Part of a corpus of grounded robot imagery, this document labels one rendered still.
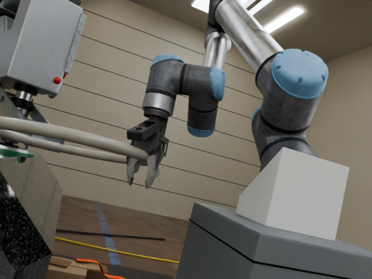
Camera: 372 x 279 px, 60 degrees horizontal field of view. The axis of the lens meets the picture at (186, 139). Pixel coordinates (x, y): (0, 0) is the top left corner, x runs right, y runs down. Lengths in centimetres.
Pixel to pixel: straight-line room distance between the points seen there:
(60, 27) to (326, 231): 132
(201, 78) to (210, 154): 612
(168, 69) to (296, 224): 53
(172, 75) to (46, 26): 81
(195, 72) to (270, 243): 48
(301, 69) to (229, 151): 633
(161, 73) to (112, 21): 605
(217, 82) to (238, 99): 647
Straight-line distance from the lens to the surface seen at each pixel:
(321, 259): 79
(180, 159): 678
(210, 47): 134
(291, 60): 93
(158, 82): 92
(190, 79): 91
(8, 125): 82
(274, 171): 85
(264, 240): 70
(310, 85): 89
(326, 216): 95
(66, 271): 217
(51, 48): 158
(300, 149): 93
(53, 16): 161
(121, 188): 657
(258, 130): 102
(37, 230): 113
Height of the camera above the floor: 92
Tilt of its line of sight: 6 degrees up
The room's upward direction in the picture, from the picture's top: 14 degrees clockwise
